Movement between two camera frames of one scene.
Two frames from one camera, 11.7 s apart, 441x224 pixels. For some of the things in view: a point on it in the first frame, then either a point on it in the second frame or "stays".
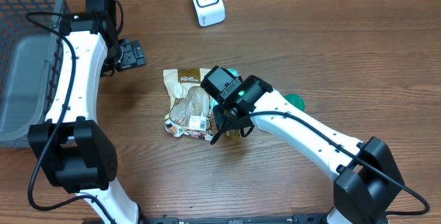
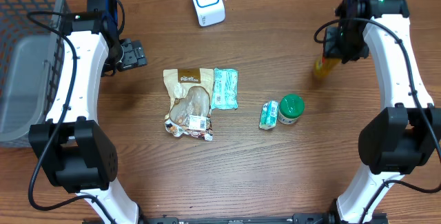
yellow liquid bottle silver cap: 234,134 to 323,67
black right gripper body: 224,122 to 332,45
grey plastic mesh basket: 29,53 stays
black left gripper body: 131,56 stays
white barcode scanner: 207,0 stays
